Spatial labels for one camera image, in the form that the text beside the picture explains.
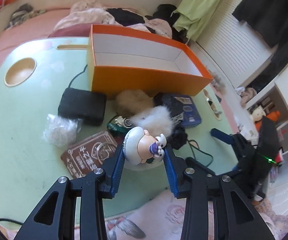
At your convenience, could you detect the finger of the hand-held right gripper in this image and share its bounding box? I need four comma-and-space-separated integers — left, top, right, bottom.
185, 157, 243, 180
210, 128, 237, 147

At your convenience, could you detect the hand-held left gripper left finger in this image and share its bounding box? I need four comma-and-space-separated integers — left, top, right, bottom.
14, 144, 124, 240

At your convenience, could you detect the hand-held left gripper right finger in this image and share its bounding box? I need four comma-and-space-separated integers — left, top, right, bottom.
164, 145, 276, 240

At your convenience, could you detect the white-haired figurine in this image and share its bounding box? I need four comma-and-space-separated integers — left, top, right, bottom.
123, 126, 168, 167

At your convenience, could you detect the black lace doll dress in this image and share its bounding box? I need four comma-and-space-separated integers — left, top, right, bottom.
154, 92, 188, 149

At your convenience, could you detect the blue tin box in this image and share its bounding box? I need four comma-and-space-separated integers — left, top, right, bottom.
173, 94, 201, 128

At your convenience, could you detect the white fur pompom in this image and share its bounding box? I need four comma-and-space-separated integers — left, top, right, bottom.
130, 105, 174, 139

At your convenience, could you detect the clear plastic bag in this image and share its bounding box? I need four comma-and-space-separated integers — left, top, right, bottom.
42, 114, 82, 147

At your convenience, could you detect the orange cardboard box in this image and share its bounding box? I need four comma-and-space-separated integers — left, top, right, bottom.
86, 24, 213, 97

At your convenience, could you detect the mint green desktop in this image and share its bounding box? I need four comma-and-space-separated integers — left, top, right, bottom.
0, 36, 237, 224

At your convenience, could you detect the stuffed toy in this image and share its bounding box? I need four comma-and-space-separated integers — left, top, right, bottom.
249, 105, 281, 130

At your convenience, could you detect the brown card with metal rings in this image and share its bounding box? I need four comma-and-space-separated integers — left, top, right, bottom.
60, 130, 119, 179

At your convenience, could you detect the green toy car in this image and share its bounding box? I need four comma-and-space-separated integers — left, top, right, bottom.
106, 115, 134, 133

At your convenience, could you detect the floral printed blanket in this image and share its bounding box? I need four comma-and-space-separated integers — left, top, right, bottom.
0, 185, 288, 240

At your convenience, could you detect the grey fluffy item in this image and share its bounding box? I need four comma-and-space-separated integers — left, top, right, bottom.
210, 72, 227, 90

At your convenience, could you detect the beige fur pompom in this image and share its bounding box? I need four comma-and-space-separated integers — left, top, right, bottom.
115, 89, 156, 117

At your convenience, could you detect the black box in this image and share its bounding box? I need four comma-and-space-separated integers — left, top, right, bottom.
57, 87, 107, 127

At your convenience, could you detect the white louvred door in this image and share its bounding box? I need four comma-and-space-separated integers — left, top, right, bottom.
189, 0, 280, 88

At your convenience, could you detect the black hanging garment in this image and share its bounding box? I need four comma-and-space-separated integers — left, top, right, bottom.
232, 0, 288, 68

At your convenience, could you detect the light green cloth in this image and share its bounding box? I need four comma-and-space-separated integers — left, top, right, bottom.
173, 0, 231, 40

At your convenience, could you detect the black clothing pile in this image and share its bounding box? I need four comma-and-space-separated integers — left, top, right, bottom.
145, 4, 188, 44

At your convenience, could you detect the pink printed quilt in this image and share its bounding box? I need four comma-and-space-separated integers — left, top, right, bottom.
54, 0, 172, 39

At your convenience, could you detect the grey folded clothes pile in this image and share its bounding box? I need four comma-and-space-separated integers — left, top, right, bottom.
9, 3, 47, 27

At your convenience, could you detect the black cable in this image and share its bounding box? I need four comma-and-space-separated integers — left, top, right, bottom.
0, 217, 24, 227

